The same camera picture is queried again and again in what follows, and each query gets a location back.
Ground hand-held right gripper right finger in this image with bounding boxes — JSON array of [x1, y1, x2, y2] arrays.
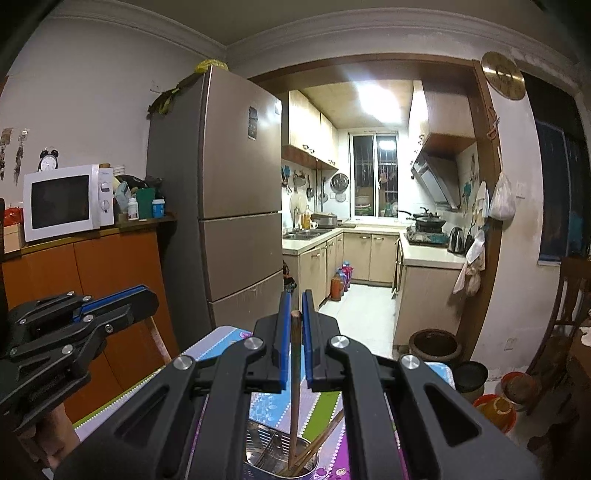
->
[[302, 289, 542, 480]]

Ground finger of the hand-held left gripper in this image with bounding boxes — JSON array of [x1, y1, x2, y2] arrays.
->
[[8, 285, 150, 329], [6, 292, 160, 359]]

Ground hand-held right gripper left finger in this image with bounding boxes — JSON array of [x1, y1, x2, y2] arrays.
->
[[55, 290, 293, 480]]

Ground brown wooden chopstick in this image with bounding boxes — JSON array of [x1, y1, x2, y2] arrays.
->
[[287, 310, 304, 477]]

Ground set of wooden chopsticks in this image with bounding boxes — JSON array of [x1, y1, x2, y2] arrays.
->
[[277, 410, 346, 478]]

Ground perforated metal utensil holder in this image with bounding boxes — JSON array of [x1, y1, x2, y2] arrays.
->
[[244, 414, 320, 480]]

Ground person's left hand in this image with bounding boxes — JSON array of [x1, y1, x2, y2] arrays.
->
[[38, 407, 78, 468]]

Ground orange wooden cabinet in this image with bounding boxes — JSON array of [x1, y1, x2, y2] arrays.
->
[[0, 216, 180, 423]]

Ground floral striped tablecloth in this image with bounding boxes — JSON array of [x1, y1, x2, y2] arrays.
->
[[73, 325, 465, 480]]

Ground green box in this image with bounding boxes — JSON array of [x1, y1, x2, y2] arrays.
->
[[136, 186, 157, 217]]

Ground lower kitchen cabinets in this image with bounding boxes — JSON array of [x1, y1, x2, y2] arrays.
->
[[282, 229, 466, 348]]

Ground kitchen cabinets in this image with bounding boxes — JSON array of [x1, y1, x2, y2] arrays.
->
[[282, 229, 466, 348], [281, 89, 341, 171]]

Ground white microwave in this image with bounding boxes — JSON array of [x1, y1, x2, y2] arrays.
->
[[23, 164, 115, 243]]

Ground beige box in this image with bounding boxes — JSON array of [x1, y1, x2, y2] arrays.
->
[[2, 223, 25, 253]]

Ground dark ceramic pot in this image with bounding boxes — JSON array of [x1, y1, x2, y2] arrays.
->
[[409, 328, 463, 371]]

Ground gas stove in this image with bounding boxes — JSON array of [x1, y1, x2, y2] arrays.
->
[[405, 229, 450, 246]]

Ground grey refrigerator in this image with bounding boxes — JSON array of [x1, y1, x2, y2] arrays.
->
[[146, 64, 284, 334]]

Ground black bucket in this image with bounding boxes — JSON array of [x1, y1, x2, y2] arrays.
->
[[454, 361, 489, 403]]

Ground black wok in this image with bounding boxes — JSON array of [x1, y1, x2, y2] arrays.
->
[[398, 208, 448, 232]]

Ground kitchen window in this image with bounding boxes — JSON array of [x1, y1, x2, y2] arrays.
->
[[351, 133, 399, 218]]

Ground hanging white cloth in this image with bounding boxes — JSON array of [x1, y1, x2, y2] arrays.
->
[[452, 181, 489, 297]]

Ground orange basin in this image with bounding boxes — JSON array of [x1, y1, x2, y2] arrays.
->
[[473, 394, 517, 435]]

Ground steel range hood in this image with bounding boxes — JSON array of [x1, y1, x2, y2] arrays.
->
[[410, 154, 463, 212]]

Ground green leafy bundle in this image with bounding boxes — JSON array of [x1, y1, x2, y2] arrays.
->
[[147, 74, 200, 116]]

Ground upper kitchen cabinets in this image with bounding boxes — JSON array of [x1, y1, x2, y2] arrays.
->
[[281, 89, 341, 171]]

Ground white plastic bag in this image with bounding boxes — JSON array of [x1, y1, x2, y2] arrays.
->
[[488, 171, 517, 220]]

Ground kitchen ceiling light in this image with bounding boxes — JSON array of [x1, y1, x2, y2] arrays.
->
[[357, 80, 403, 124]]

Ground dark wooden chair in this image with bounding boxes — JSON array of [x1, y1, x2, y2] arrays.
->
[[525, 256, 591, 417]]

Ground dark wooden table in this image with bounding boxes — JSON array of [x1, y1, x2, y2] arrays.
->
[[567, 318, 591, 444]]

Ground dark barred window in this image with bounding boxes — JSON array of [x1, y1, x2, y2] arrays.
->
[[523, 73, 591, 265]]

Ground gold wall clock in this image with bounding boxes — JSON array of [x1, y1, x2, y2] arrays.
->
[[481, 51, 526, 100]]

